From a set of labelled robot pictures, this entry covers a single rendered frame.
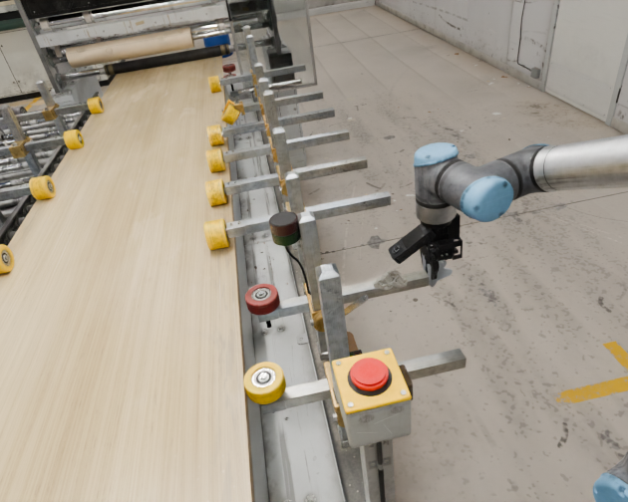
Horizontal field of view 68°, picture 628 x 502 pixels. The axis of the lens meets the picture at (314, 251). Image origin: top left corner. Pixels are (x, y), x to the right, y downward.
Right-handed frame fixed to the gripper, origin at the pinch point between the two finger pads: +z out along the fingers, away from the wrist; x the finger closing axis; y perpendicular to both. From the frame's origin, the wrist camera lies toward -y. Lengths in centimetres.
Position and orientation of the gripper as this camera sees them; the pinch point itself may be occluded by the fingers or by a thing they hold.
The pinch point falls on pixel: (428, 282)
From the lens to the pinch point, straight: 123.5
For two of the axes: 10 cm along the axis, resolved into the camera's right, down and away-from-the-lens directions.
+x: -1.7, -5.7, 8.1
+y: 9.7, -2.3, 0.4
